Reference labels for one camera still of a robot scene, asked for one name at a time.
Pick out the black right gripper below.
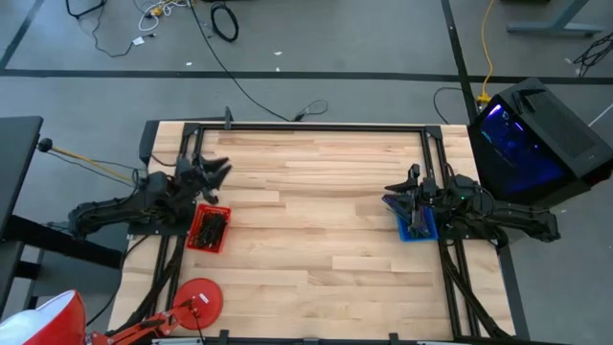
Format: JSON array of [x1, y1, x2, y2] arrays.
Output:
[[382, 174, 454, 212]]

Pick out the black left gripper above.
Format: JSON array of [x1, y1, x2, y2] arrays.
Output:
[[172, 155, 235, 205]]

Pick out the black USB cable red tie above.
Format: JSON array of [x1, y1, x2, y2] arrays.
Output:
[[210, 209, 230, 239]]

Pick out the red jointed lamp arm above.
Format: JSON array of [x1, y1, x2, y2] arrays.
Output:
[[85, 296, 200, 345]]

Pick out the blue plastic basket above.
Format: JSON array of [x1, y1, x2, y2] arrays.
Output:
[[396, 205, 440, 243]]

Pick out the red plastic basket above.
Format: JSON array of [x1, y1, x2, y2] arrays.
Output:
[[186, 203, 233, 254]]

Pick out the red round lamp base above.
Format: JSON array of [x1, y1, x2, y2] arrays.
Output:
[[171, 277, 225, 331]]

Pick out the black computer tower blue light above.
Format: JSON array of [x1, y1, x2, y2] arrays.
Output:
[[466, 77, 613, 205]]

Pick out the wooden stick black knob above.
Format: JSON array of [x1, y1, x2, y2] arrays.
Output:
[[36, 137, 140, 186]]

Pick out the black desk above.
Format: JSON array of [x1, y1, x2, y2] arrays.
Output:
[[0, 115, 124, 312]]

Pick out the grey desk foot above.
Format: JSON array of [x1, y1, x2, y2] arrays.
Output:
[[507, 0, 604, 37]]

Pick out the red lamp shade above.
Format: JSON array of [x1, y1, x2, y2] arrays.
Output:
[[0, 288, 88, 345]]

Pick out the black curved floor cable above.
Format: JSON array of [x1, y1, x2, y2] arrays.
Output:
[[433, 85, 480, 126]]

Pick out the long black floor cable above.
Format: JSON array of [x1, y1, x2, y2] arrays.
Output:
[[189, 0, 329, 124]]

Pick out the black aluminium table frame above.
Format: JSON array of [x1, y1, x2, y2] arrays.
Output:
[[107, 119, 518, 344]]

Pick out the coiled black floor cable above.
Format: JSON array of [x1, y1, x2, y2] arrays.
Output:
[[209, 2, 239, 43]]

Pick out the yellow floor cable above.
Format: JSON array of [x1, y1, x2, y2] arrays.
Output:
[[476, 0, 497, 104]]

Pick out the white floor cable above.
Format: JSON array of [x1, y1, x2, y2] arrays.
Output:
[[138, 0, 193, 33]]

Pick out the tangled black floor cables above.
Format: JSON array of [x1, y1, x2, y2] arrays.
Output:
[[572, 31, 613, 78]]

